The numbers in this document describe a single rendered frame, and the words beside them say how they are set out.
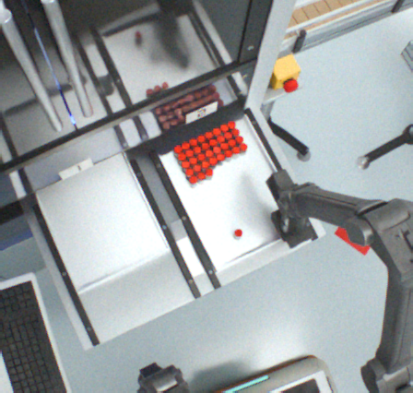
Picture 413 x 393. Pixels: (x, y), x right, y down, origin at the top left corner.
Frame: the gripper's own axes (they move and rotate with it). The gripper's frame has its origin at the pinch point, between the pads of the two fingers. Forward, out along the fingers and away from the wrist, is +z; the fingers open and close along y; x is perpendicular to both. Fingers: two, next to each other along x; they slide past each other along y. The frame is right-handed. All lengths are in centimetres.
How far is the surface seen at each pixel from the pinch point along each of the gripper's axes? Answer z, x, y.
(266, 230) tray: 2.2, 3.7, 5.0
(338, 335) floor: 97, -20, -20
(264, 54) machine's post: -36.7, -8.0, 30.1
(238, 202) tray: 0.3, 7.0, 14.7
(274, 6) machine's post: -58, -7, 26
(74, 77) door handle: -74, 34, 17
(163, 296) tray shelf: 2.6, 35.3, 1.5
